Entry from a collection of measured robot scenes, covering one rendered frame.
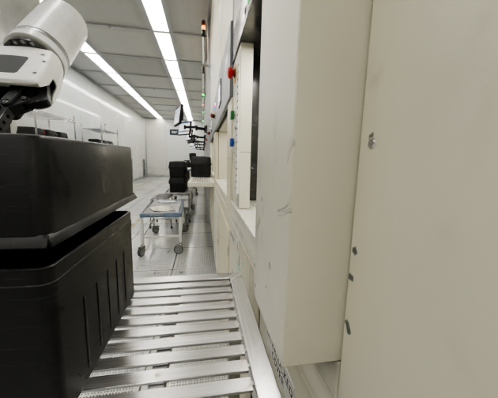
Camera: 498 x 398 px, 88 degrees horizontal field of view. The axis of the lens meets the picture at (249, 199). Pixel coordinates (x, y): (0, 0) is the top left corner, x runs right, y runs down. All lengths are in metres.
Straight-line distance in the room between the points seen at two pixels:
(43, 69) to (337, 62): 0.42
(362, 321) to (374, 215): 0.08
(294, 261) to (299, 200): 0.05
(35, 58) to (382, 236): 0.52
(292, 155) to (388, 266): 0.09
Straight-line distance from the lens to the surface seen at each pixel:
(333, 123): 0.20
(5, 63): 0.54
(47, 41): 0.58
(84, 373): 0.42
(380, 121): 0.19
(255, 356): 0.43
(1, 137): 0.30
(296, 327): 0.23
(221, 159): 2.39
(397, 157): 0.18
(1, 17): 0.76
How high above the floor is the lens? 1.04
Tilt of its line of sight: 9 degrees down
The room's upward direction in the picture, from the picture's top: 1 degrees clockwise
